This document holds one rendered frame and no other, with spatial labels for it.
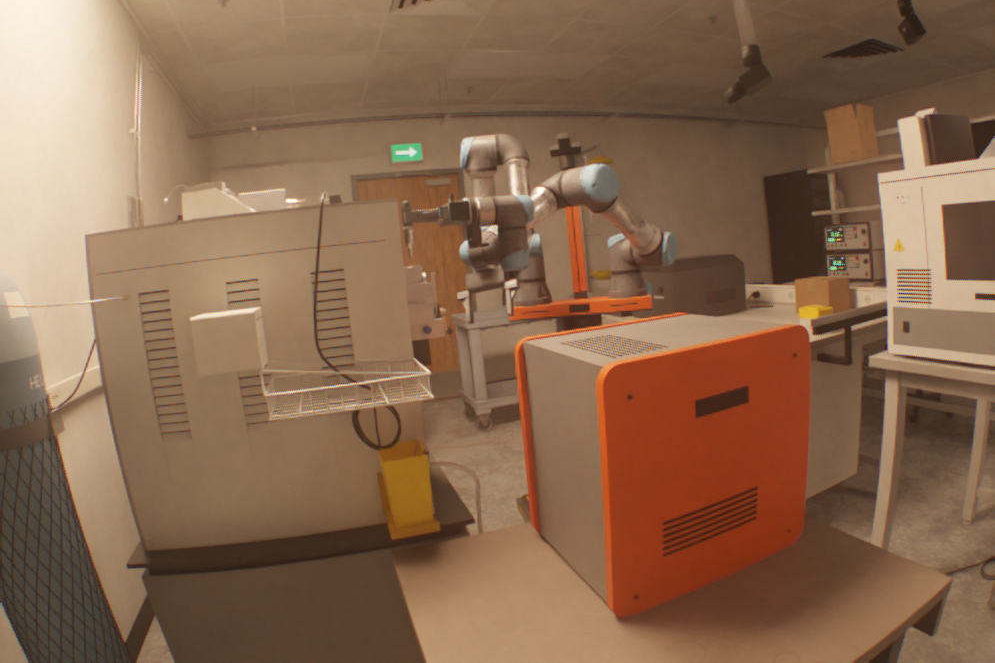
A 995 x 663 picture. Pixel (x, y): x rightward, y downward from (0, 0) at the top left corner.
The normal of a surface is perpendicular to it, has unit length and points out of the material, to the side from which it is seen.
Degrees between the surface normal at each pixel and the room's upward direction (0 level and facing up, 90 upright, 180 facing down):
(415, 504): 93
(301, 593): 90
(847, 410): 90
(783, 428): 90
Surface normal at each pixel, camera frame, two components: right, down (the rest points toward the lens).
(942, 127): -0.11, 0.07
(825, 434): 0.30, 0.03
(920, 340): -0.95, 0.11
